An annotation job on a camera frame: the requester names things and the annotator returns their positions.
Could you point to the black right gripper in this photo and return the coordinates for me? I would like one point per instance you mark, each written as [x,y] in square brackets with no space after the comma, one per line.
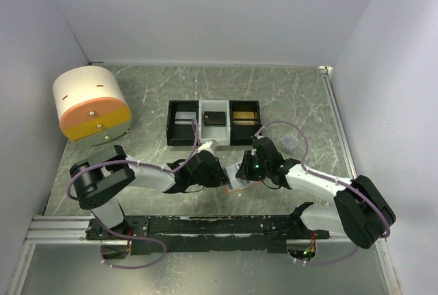
[244,172]

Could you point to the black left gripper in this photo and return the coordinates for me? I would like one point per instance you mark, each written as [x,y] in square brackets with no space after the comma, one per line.
[220,177]

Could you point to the black credit card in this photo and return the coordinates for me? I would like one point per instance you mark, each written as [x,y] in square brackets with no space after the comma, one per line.
[214,118]

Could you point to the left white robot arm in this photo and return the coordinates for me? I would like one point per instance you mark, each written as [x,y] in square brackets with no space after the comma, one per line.
[96,181]

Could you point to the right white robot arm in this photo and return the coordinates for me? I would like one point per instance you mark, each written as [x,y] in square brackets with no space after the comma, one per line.
[355,206]

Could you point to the gold card in tray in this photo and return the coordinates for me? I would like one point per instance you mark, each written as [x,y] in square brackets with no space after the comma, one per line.
[245,118]

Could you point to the small clear plastic cup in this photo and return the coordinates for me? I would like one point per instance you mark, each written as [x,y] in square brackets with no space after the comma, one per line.
[289,143]

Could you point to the black white three-compartment tray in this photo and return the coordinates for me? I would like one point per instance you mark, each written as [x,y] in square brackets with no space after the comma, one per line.
[228,122]

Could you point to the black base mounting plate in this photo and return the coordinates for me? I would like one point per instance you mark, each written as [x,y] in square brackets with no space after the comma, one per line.
[233,243]

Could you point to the white orange drawer cabinet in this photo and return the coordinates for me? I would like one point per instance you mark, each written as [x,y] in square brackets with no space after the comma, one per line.
[91,108]

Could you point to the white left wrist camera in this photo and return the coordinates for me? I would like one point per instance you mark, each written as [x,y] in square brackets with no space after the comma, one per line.
[209,146]

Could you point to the white aluminium corner rail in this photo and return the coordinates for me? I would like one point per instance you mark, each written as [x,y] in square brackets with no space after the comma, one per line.
[326,72]

